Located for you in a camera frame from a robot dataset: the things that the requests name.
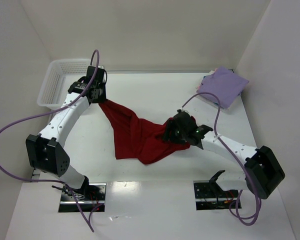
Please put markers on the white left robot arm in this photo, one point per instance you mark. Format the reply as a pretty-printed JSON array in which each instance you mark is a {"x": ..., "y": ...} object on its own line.
[{"x": 46, "y": 149}]

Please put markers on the folded purple t-shirt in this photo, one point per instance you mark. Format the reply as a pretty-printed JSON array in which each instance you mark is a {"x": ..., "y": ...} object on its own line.
[{"x": 222, "y": 87}]

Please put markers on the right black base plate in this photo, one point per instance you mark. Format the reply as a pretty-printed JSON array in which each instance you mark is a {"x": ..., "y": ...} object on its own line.
[{"x": 207, "y": 199}]

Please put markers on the white plastic laundry basket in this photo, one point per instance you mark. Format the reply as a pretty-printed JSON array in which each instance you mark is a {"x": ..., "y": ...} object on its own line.
[{"x": 59, "y": 76}]

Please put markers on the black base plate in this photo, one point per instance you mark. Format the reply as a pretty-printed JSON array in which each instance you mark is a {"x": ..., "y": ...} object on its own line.
[
  {"x": 207, "y": 199},
  {"x": 96, "y": 198}
]

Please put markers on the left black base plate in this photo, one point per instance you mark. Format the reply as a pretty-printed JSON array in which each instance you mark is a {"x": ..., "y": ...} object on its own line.
[{"x": 96, "y": 198}]

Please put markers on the red t-shirt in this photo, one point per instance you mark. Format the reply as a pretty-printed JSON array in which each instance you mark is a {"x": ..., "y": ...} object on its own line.
[{"x": 138, "y": 138}]

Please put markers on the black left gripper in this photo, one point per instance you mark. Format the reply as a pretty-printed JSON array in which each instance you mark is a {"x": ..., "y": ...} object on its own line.
[{"x": 99, "y": 97}]

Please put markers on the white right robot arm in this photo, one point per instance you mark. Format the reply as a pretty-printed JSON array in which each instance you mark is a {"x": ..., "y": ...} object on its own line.
[{"x": 260, "y": 171}]

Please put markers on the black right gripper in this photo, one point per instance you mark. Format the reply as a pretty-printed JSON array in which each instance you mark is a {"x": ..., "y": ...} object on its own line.
[{"x": 170, "y": 132}]

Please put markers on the folded shirts under purple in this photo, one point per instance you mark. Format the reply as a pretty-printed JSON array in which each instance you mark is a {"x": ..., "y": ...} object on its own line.
[{"x": 215, "y": 102}]

